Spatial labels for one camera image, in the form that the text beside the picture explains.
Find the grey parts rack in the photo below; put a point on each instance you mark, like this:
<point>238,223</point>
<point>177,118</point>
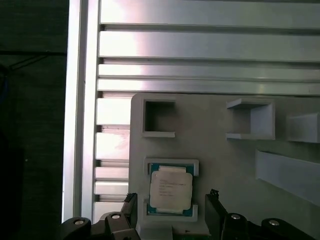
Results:
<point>200,150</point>

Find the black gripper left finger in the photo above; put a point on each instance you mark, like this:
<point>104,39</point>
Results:
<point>117,227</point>

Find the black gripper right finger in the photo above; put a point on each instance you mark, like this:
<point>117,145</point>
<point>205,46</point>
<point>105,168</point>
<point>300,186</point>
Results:
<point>215,220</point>

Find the silver CPU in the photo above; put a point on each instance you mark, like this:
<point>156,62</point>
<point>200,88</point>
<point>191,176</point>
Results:
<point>171,190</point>

